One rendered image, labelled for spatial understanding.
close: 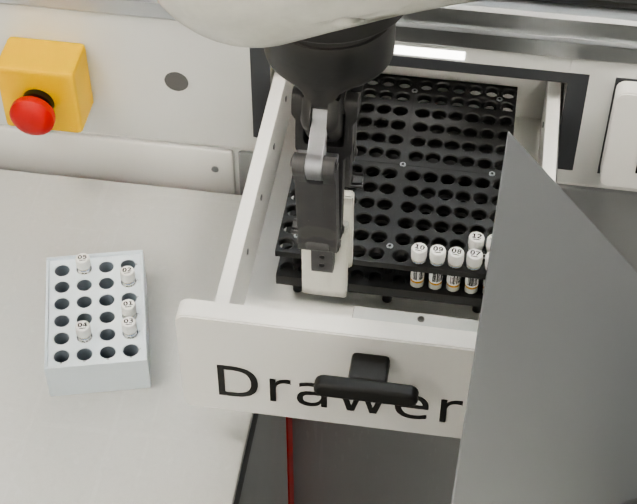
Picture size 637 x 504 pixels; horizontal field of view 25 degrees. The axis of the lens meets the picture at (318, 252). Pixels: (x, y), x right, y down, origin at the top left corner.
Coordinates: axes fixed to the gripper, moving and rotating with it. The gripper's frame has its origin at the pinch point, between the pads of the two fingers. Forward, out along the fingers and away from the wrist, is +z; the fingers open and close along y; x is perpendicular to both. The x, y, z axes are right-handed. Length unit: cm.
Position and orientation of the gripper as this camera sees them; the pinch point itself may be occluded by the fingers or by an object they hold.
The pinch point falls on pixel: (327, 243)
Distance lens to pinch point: 96.1
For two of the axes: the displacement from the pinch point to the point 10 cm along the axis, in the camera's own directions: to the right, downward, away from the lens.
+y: -1.5, 7.4, -6.6
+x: 9.9, 1.1, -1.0
